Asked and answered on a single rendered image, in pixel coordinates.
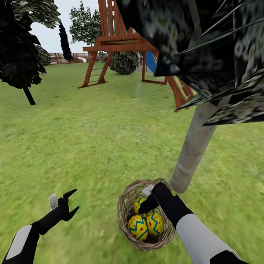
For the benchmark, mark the easter egg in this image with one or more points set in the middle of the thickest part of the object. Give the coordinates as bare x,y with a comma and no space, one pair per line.
136,205
154,223
138,228

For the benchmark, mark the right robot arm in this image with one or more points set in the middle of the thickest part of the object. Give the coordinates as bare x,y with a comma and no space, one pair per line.
202,245

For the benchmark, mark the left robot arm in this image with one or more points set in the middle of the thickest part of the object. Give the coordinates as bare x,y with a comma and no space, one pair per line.
23,247

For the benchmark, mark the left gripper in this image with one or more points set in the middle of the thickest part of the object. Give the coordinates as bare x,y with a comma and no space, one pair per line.
62,211

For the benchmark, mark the wicker basket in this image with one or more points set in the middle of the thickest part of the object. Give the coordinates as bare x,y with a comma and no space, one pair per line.
125,213

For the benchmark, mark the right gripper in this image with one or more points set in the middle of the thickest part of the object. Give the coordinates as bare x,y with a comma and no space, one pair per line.
147,206

